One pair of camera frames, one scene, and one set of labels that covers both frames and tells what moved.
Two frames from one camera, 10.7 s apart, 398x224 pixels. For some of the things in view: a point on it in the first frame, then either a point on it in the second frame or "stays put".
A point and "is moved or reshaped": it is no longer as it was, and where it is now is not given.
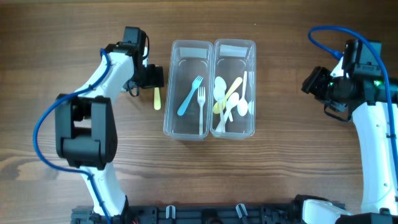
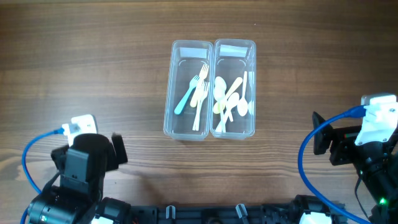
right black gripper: [313, 83] -> [344, 139]
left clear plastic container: [188, 98] stays put
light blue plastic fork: [195, 84] is moved or reshaped
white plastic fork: [201, 98] is moved or reshaped
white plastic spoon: [242, 106] stays put
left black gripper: [156, 78] -> [117, 154]
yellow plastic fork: [157, 99] -> [203, 74]
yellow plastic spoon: [217, 107] stays put
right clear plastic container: [233, 91] stays put
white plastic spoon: [219, 89] stays put
